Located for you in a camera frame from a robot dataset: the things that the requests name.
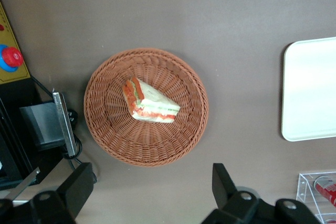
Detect triangular sandwich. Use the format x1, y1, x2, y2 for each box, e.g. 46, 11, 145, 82
122, 77, 181, 124

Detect silver metal bar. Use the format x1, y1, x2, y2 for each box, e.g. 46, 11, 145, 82
5, 167, 41, 201

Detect grey metal block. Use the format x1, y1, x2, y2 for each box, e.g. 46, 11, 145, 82
19, 102, 66, 151

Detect clear acrylic bottle rack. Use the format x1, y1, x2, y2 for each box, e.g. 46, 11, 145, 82
296, 171, 336, 224

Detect silver metal plate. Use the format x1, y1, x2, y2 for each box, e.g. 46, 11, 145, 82
52, 92, 78, 157

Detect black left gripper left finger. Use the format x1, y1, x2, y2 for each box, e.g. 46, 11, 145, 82
0, 163, 95, 224

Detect cream plastic tray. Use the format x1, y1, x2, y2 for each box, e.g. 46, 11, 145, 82
281, 37, 336, 142

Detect red emergency stop button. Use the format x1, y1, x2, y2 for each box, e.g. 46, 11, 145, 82
0, 44, 24, 73

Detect yellow control panel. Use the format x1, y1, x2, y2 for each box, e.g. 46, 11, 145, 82
0, 1, 31, 86

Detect black machine housing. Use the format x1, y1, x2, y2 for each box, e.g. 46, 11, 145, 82
0, 77, 79, 190

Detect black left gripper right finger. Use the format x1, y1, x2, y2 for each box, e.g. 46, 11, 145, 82
201, 163, 322, 224

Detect round brown wicker basket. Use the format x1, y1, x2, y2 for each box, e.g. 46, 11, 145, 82
83, 48, 209, 167

